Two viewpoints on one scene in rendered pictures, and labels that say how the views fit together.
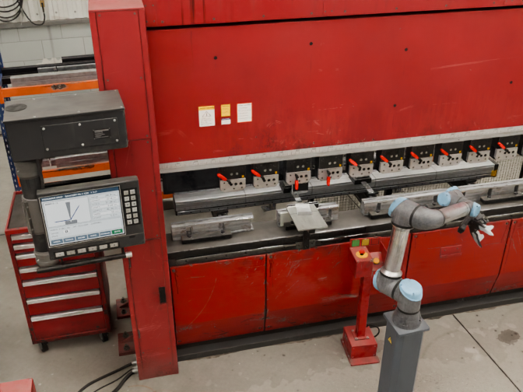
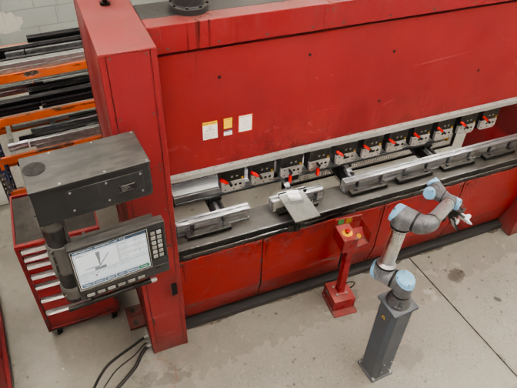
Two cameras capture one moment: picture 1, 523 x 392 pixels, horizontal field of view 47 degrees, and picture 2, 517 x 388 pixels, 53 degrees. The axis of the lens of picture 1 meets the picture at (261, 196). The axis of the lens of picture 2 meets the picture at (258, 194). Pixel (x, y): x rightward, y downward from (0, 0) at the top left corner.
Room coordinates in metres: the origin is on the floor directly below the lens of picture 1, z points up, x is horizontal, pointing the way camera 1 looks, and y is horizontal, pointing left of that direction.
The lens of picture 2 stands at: (0.72, 0.45, 3.32)
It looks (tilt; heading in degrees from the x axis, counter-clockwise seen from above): 42 degrees down; 350
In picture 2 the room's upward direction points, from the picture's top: 2 degrees clockwise
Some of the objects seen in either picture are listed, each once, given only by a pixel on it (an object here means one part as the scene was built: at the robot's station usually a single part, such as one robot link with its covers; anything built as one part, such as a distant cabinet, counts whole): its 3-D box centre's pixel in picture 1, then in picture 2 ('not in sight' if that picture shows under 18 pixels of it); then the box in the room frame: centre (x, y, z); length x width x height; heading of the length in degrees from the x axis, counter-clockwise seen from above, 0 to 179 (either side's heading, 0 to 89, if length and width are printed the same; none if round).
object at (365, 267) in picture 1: (368, 257); (351, 233); (3.05, -0.66, 0.75); 0.20 x 0.16 x 0.18; 99
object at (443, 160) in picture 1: (447, 151); (418, 132); (3.48, -1.18, 1.26); 0.15 x 0.09 x 0.17; 104
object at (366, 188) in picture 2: (391, 212); (368, 188); (3.34, -0.84, 0.89); 0.30 x 0.05 x 0.03; 104
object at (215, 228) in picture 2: (206, 236); (208, 231); (3.06, 0.33, 0.89); 0.30 x 0.05 x 0.03; 104
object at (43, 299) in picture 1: (64, 271); (69, 263); (3.24, 1.30, 0.50); 0.50 x 0.50 x 1.00; 14
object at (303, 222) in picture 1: (306, 217); (298, 205); (3.11, -0.27, 1.00); 0.26 x 0.18 x 0.01; 14
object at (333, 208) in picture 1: (307, 214); (295, 198); (3.27, -0.29, 0.92); 0.39 x 0.06 x 0.10; 104
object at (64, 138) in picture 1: (77, 188); (100, 229); (2.51, 0.87, 1.53); 0.51 x 0.25 x 0.85; 109
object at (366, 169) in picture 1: (359, 161); (343, 149); (3.34, -0.60, 1.26); 0.15 x 0.09 x 0.17; 104
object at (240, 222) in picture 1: (212, 226); (212, 219); (3.13, 0.30, 0.92); 0.50 x 0.06 x 0.10; 104
